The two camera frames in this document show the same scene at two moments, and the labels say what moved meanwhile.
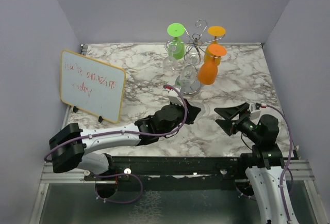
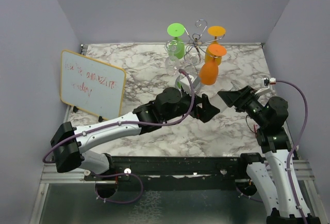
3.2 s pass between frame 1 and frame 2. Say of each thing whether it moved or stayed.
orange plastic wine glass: stayed
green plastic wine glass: stayed
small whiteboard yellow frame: stayed
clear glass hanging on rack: stayed
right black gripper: moved
